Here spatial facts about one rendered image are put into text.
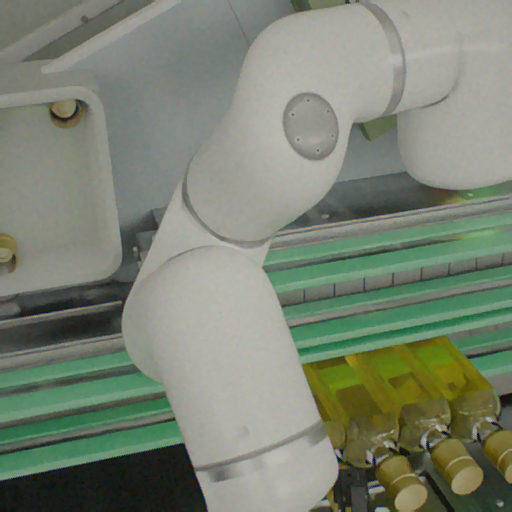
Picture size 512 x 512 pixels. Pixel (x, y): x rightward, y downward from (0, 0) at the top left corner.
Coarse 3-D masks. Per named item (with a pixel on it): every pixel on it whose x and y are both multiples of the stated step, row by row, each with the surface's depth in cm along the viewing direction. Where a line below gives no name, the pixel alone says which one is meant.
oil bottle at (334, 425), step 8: (304, 368) 89; (312, 376) 87; (312, 384) 86; (320, 384) 86; (312, 392) 84; (320, 392) 84; (320, 400) 83; (328, 400) 83; (320, 408) 82; (328, 408) 82; (320, 416) 81; (328, 416) 81; (336, 416) 81; (328, 424) 80; (336, 424) 80; (344, 424) 80; (328, 432) 79; (336, 432) 79; (344, 432) 79; (336, 440) 78; (344, 440) 79; (336, 448) 79; (344, 448) 79; (344, 456) 80
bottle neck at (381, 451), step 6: (378, 444) 79; (384, 444) 79; (390, 444) 80; (372, 450) 79; (378, 450) 79; (384, 450) 79; (390, 450) 78; (396, 450) 79; (372, 456) 79; (378, 456) 78; (384, 456) 78; (372, 462) 79; (378, 462) 78
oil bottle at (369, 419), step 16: (320, 368) 89; (336, 368) 89; (352, 368) 89; (336, 384) 86; (352, 384) 86; (368, 384) 86; (336, 400) 84; (352, 400) 84; (368, 400) 84; (384, 400) 84; (352, 416) 81; (368, 416) 81; (384, 416) 81; (352, 432) 80; (368, 432) 80; (384, 432) 80; (352, 448) 81; (368, 448) 80; (352, 464) 82; (368, 464) 81
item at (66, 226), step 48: (0, 96) 81; (48, 96) 82; (96, 96) 83; (0, 144) 89; (48, 144) 91; (96, 144) 86; (0, 192) 92; (48, 192) 93; (96, 192) 93; (48, 240) 96; (96, 240) 97; (0, 288) 89
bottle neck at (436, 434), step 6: (438, 426) 81; (426, 432) 80; (432, 432) 80; (438, 432) 80; (444, 432) 80; (426, 438) 80; (432, 438) 80; (438, 438) 79; (444, 438) 79; (450, 438) 79; (426, 444) 80; (432, 444) 79; (426, 450) 80
